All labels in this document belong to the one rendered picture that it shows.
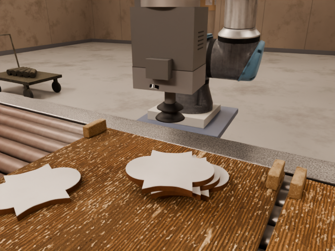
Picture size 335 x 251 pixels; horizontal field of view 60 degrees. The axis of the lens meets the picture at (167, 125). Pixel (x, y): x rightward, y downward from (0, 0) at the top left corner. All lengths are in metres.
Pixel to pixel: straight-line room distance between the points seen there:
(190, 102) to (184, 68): 0.52
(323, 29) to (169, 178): 8.82
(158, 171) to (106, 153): 0.16
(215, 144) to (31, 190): 0.38
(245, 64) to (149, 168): 0.47
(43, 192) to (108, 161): 0.14
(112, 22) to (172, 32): 10.78
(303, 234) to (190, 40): 0.28
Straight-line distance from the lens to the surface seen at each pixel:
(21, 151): 0.69
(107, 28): 11.30
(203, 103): 0.90
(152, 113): 0.91
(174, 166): 0.46
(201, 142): 0.67
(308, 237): 0.42
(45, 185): 0.49
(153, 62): 0.36
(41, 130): 0.79
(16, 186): 0.51
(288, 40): 9.18
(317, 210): 0.47
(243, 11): 0.83
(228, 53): 0.84
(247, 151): 0.64
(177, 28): 0.36
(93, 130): 0.66
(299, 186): 0.47
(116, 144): 0.61
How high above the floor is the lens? 1.20
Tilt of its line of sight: 22 degrees down
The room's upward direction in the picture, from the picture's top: straight up
